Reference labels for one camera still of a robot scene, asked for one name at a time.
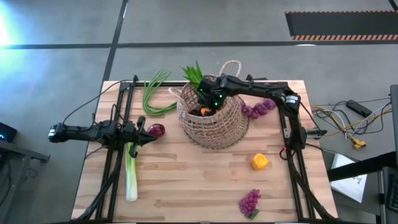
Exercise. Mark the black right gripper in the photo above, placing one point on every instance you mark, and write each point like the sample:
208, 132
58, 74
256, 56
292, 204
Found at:
211, 90

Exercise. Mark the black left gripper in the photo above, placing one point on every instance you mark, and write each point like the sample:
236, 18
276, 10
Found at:
135, 135

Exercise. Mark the red onion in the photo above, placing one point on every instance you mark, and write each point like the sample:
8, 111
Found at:
157, 130

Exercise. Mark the orange vegetable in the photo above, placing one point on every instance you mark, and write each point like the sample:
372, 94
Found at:
205, 111

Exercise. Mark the green leafy vegetable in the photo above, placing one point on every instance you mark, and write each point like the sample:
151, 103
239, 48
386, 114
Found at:
194, 76

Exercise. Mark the long green bean bunch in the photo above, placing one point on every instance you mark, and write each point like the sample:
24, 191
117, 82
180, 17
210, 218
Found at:
146, 99

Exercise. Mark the pale green leek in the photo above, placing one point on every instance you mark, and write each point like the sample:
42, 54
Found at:
131, 180

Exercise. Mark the yellow bell pepper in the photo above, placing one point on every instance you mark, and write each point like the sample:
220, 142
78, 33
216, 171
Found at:
259, 161

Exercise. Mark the magenta grape bunch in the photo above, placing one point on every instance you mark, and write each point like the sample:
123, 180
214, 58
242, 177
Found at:
248, 203

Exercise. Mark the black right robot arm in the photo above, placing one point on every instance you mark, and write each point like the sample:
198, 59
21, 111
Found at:
258, 88

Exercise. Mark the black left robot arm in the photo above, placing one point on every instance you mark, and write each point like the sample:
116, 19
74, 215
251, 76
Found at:
81, 132

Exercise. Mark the grey side desk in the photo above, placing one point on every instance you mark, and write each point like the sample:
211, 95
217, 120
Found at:
18, 149

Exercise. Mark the black electronic device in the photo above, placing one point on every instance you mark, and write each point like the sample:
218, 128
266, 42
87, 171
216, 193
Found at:
7, 132

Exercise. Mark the black hazard-striped floor mat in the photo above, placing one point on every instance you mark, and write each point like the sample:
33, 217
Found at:
342, 25

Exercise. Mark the black power strip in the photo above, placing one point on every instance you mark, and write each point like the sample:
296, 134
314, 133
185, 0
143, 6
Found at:
359, 108

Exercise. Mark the white paper sheet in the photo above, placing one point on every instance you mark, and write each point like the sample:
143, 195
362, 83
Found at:
348, 186

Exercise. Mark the black computer keyboard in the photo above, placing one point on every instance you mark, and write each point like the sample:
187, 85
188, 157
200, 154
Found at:
393, 196

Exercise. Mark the black aluminium table frame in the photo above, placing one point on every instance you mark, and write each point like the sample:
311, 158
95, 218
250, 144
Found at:
138, 84

